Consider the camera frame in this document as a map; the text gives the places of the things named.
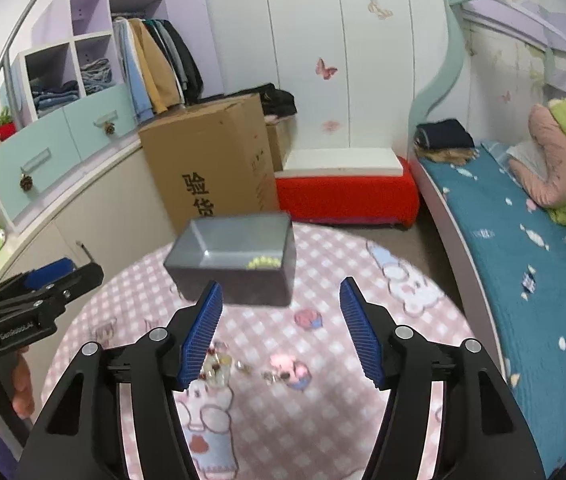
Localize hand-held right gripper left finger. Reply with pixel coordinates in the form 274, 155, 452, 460
15, 281, 224, 480

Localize folded navy clothes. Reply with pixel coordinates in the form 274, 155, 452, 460
414, 120, 474, 151

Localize tan jacket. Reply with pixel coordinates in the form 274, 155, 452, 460
130, 19, 181, 113

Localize red storage bench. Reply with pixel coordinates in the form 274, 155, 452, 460
275, 156, 421, 231

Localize mint drawer unit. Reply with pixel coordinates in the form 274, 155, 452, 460
0, 82, 138, 226

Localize pink checked tablecloth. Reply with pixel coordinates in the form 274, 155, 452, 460
43, 220, 476, 480

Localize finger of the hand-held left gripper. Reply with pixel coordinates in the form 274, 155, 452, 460
0, 258, 78, 306
10, 263, 105, 332

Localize large cardboard box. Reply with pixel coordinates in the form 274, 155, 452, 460
138, 92, 281, 236

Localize blue candy print quilt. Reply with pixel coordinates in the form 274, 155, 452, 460
420, 141, 566, 480

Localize tan furry cloth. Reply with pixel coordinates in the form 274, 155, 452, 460
415, 147, 478, 166

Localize grey jacket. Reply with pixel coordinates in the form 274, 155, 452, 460
155, 20, 188, 106

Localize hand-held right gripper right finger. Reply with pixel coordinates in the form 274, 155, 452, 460
339, 277, 546, 480

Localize mint bunk bed frame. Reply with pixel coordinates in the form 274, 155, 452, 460
408, 0, 566, 371

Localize folded light jeans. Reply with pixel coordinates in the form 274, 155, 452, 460
80, 58, 114, 96

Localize white wardrobe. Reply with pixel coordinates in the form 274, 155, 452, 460
198, 0, 464, 153

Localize red plush toy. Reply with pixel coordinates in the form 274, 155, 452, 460
0, 112, 18, 143

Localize light blue shirt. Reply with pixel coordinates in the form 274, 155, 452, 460
113, 19, 154, 123

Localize black jacket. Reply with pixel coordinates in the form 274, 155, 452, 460
168, 22, 204, 103

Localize pink plush pillow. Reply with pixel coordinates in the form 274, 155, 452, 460
508, 102, 566, 208

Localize folded dark jeans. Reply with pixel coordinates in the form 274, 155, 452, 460
32, 80, 80, 111

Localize silver handrail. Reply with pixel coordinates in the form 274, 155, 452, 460
0, 0, 71, 103

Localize purple shelf cabinet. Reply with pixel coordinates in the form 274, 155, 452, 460
10, 0, 224, 128

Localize black bag behind box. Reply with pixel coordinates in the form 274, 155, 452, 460
258, 83, 298, 117

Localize grey tin box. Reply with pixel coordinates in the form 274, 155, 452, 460
163, 211, 298, 307

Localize white foam slab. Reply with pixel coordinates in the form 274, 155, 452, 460
282, 148, 401, 178

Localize beige low cabinet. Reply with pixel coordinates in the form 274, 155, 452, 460
0, 145, 178, 311

